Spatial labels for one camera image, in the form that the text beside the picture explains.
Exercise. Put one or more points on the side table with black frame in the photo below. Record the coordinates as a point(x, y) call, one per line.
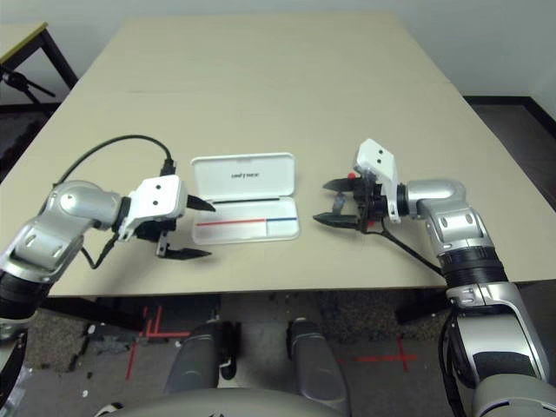
point(26, 39)

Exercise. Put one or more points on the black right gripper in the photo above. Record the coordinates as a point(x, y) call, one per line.
point(371, 204)

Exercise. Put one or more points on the red black marker pen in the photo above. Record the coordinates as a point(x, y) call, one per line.
point(350, 176)

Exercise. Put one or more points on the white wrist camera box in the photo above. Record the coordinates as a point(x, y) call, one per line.
point(375, 158)
point(158, 195)

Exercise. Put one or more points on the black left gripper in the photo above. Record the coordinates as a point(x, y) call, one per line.
point(152, 230)

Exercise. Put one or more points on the grey robot torso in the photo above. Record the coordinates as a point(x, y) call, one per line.
point(217, 406)

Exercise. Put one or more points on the white plastic pencil case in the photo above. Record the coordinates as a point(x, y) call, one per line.
point(243, 174)

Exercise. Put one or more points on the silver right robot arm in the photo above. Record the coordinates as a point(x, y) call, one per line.
point(434, 191)

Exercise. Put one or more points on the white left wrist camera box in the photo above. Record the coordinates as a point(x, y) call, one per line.
point(158, 195)

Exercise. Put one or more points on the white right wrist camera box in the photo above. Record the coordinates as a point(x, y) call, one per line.
point(375, 158)

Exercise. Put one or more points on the white robot foot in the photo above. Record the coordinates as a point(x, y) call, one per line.
point(110, 409)

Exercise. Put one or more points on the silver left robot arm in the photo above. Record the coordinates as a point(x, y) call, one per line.
point(74, 206)

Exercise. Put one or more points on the grey robot leg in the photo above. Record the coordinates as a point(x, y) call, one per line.
point(195, 356)
point(313, 360)

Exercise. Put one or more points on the grey robot left leg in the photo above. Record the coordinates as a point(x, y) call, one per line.
point(195, 356)

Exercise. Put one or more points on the black tripod stand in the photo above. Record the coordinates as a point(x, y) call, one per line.
point(17, 80)

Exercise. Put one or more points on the grey robot right leg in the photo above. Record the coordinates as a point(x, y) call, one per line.
point(313, 360)

